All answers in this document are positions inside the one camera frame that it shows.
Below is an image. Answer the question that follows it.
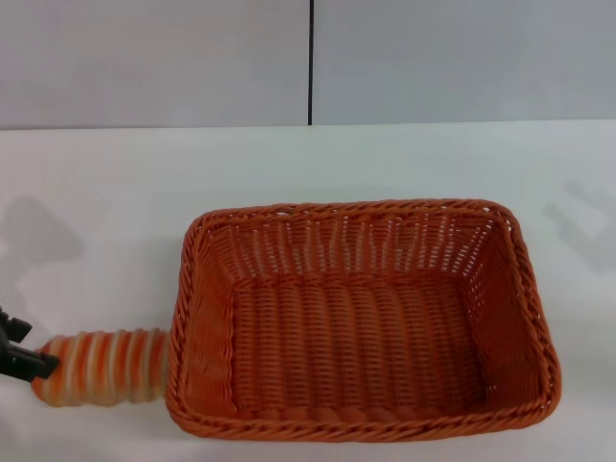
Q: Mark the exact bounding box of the orange white striped bread roll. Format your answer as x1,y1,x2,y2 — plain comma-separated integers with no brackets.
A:
32,326,173,410

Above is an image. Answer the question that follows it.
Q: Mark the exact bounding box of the orange woven plastic basket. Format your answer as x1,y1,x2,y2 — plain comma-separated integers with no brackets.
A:
166,196,563,447

